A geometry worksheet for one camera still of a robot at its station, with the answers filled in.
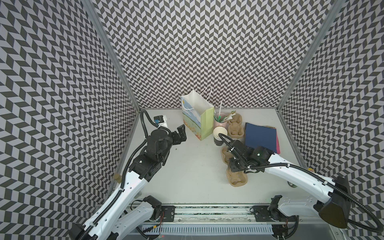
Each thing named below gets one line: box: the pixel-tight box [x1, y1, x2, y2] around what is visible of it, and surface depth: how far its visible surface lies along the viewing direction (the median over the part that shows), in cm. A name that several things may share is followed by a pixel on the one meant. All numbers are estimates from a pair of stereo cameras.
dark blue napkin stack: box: [245, 122, 277, 154], surface depth 101 cm
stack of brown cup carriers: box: [227, 113, 245, 139], surface depth 104 cm
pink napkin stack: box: [275, 128, 281, 154], surface depth 93 cm
